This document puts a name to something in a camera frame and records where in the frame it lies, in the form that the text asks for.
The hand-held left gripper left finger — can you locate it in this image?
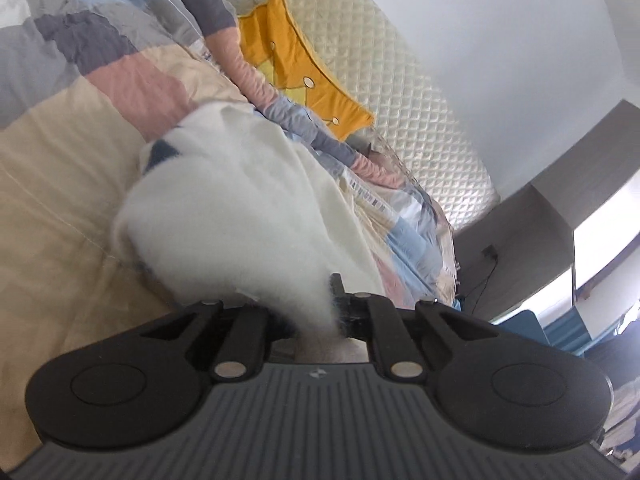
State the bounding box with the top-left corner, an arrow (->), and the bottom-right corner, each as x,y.
140,300 -> 301,381

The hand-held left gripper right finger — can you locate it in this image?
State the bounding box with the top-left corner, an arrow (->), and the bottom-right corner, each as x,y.
329,272 -> 497,381

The cream fluffy sweater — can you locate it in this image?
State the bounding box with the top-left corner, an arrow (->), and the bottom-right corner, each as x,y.
112,101 -> 386,361

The grey cabinet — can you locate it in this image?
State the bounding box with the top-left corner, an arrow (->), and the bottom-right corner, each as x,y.
452,100 -> 640,323

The cream quilted headboard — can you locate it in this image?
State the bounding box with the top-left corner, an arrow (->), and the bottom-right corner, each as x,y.
220,0 -> 502,231

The blue curtain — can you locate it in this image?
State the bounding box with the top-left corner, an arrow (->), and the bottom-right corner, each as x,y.
492,290 -> 640,358

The patchwork quilt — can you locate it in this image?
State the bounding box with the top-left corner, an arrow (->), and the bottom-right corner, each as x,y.
0,0 -> 463,376

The yellow crown pillow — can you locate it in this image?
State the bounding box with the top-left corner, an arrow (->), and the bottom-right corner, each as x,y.
237,0 -> 376,141

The bright window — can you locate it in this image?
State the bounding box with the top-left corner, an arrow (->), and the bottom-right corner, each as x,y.
572,180 -> 640,291

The black cable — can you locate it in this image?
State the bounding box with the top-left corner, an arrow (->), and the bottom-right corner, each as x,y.
457,244 -> 499,311

